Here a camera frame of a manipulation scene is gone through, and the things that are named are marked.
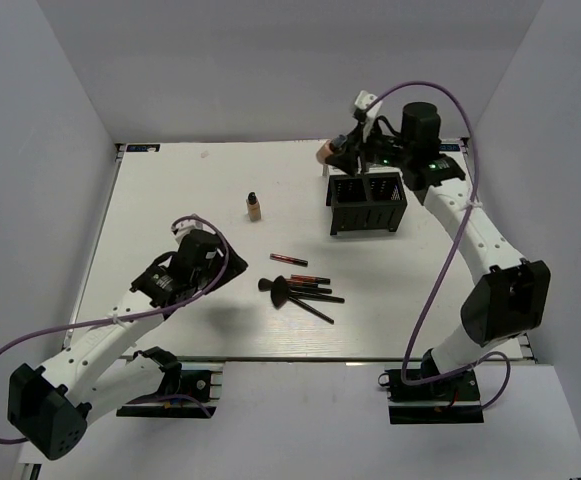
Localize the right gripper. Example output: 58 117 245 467
324 118 412 178

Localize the foundation bottle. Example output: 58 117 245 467
316 134 347 165
246 191 262 222

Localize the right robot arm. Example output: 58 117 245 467
317 91 551 399

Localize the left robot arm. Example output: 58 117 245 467
8 228 248 460

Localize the black round makeup brush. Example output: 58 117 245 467
257 278 333 295

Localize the black fan makeup brush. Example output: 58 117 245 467
270 276 335 325

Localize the red black lip gloss tube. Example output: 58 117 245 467
269 253 309 267

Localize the black metal organizer rack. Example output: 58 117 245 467
326 172 408 236

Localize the white table board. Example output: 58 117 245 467
67 138 539 362

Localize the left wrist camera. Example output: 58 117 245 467
170 215 204 244

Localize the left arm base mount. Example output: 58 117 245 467
116 362 224 419

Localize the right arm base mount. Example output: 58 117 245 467
378 369 484 425

